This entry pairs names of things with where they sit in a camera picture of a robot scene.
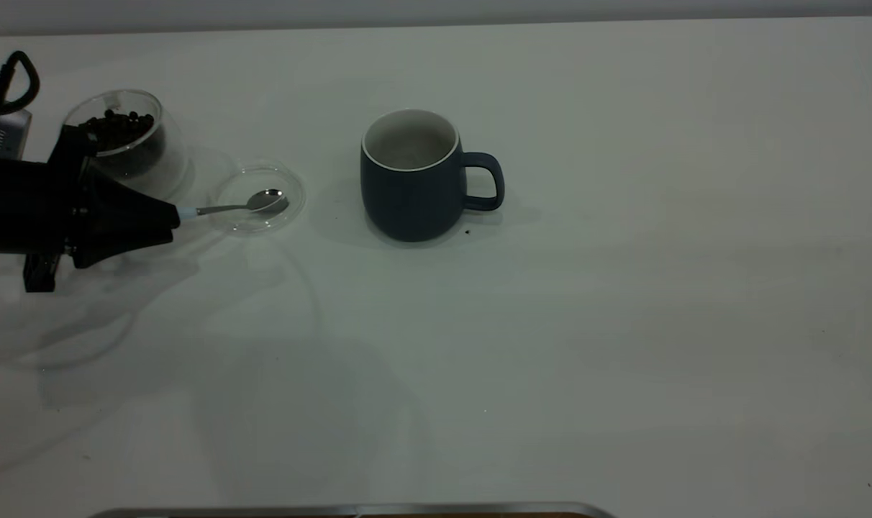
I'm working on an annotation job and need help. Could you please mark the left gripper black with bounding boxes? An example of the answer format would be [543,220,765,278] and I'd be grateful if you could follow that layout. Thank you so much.
[0,124,182,293]

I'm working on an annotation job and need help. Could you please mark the metal spoon with white handle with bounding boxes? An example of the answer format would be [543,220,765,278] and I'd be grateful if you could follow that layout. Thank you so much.
[176,188,290,221]

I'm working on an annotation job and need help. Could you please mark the dark grey-blue ceramic mug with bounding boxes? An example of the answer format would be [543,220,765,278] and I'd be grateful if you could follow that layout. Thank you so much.
[360,109,506,243]

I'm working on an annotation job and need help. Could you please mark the black beans in jar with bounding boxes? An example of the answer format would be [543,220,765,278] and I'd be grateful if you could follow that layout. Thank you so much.
[80,108,168,179]

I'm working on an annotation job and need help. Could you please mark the clear round glass lid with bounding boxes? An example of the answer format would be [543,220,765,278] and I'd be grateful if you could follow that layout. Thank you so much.
[212,163,306,235]

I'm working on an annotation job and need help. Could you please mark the clear double-wall glass jar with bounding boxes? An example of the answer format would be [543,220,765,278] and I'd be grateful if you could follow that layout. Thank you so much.
[62,88,191,206]

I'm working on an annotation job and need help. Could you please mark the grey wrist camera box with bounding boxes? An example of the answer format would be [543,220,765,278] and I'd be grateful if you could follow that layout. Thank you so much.
[0,108,33,163]

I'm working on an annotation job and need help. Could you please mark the black looped cable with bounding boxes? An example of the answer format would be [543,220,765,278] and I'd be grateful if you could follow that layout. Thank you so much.
[0,50,40,117]

